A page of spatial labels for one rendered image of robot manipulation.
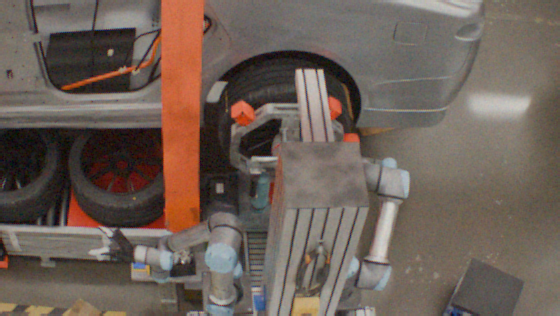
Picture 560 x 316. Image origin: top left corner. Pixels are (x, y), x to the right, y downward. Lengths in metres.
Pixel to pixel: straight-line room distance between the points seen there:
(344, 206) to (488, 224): 2.76
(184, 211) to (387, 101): 1.17
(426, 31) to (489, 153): 1.79
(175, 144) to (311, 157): 1.11
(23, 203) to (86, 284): 0.63
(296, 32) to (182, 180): 0.85
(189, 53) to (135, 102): 1.08
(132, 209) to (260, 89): 0.97
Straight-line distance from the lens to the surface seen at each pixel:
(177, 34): 3.03
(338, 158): 2.52
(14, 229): 4.40
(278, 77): 3.91
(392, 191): 3.47
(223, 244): 2.97
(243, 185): 4.67
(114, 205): 4.26
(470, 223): 5.06
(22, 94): 4.16
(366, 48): 3.89
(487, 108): 5.75
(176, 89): 3.25
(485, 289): 4.42
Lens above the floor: 3.99
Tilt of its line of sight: 52 degrees down
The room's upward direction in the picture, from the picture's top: 8 degrees clockwise
